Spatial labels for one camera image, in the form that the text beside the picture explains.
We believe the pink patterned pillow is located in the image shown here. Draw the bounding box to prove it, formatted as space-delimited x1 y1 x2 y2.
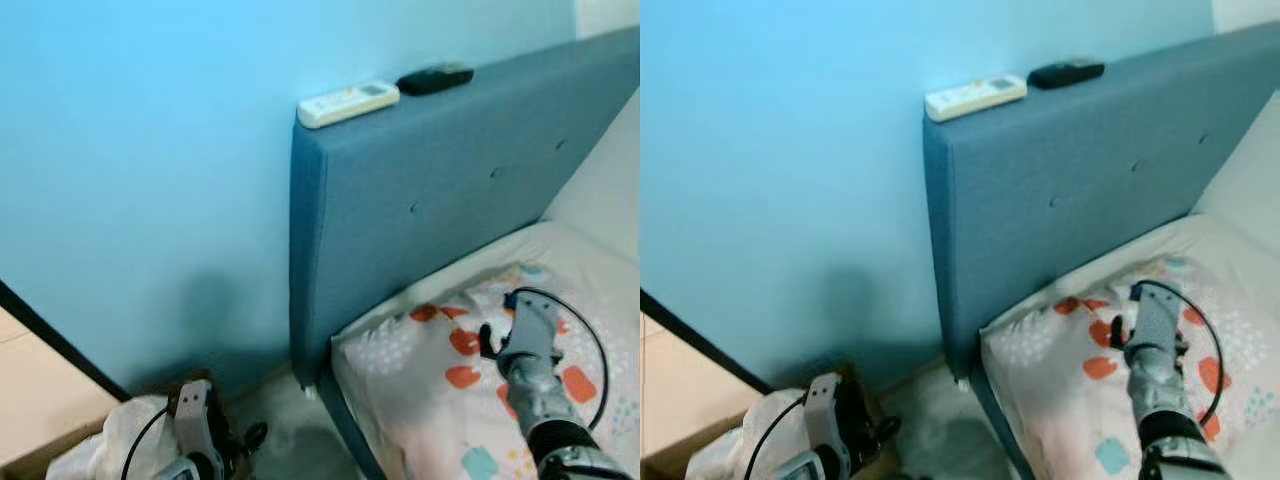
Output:
332 262 641 480
980 255 1280 480

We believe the clear crumpled plastic bag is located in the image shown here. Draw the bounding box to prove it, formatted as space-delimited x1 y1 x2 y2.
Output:
685 388 821 480
45 395 201 480

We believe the blue fabric bed headboard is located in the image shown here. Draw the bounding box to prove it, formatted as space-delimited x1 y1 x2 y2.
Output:
922 20 1280 381
290 25 641 386

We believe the mattress with cream sheet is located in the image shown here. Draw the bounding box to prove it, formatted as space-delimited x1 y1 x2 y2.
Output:
333 90 641 346
985 90 1280 331

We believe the brown cardboard box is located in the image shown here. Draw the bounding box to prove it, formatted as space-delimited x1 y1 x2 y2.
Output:
0 370 216 480
640 360 901 480

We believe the black remote control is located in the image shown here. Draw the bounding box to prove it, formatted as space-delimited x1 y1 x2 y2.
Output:
396 63 476 96
1028 58 1106 90

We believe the white remote control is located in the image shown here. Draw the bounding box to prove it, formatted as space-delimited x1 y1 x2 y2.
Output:
297 80 401 129
924 73 1028 123

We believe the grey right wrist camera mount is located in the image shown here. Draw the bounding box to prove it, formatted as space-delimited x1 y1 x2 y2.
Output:
1125 285 1186 366
497 292 563 371

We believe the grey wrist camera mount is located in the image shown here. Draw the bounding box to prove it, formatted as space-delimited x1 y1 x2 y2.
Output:
1125 285 1186 366
805 373 843 451
497 292 563 371
175 380 216 461

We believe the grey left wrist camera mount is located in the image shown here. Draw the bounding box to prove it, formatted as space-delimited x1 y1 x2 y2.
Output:
175 380 216 461
805 373 843 451

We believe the black door frame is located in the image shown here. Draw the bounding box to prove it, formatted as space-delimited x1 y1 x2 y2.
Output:
0 278 131 403
640 288 776 394

